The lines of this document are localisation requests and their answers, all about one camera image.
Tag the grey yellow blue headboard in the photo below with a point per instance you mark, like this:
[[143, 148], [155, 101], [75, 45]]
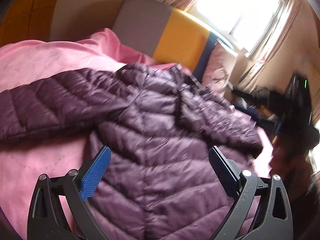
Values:
[[166, 34]]

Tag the bright window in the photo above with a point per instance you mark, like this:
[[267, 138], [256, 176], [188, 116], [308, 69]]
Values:
[[245, 22]]

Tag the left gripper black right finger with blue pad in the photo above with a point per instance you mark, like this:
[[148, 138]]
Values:
[[272, 219]]

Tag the purple quilted down jacket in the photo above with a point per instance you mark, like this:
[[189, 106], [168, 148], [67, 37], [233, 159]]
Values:
[[159, 125]]

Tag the pink patterned pillow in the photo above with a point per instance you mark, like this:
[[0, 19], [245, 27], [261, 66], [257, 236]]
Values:
[[219, 67]]

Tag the wooden wardrobe panel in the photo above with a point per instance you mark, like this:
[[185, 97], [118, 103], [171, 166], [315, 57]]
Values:
[[27, 20]]

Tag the pink window curtain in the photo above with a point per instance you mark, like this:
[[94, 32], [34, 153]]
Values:
[[270, 45]]

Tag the pink bed cover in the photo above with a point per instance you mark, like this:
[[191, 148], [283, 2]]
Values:
[[25, 62]]

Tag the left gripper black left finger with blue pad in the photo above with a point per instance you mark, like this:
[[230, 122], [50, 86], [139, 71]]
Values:
[[46, 218]]

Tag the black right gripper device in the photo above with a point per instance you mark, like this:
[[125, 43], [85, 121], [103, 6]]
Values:
[[287, 114]]

